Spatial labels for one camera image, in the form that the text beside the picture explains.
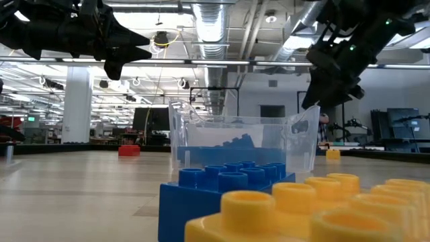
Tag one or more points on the red toy building block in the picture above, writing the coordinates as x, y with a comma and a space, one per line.
129, 150

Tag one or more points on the clear plastic bin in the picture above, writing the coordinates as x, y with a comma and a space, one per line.
299, 148

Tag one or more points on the person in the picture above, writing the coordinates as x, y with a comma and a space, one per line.
323, 131

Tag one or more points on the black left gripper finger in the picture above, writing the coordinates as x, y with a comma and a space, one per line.
127, 55
127, 38

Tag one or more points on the black background robot arm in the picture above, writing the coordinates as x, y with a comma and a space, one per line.
352, 123

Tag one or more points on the grey overhead crossbeam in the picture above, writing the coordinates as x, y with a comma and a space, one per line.
218, 62

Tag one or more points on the silver ventilation duct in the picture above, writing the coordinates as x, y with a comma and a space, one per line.
211, 40

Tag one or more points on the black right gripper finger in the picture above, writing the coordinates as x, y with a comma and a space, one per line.
342, 94
317, 89

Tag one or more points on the black monitor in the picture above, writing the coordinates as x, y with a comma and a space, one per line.
403, 121

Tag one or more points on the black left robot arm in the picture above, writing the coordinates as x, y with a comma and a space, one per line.
13, 32

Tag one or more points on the black background panel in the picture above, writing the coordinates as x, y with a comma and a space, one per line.
149, 124

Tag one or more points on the silver metal cylinder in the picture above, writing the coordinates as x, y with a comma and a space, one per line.
9, 153

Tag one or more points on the yellow toy building block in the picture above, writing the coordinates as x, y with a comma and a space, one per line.
333, 155
248, 211

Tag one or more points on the white building column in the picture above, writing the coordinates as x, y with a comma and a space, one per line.
77, 104

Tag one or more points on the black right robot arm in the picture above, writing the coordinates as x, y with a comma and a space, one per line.
376, 27

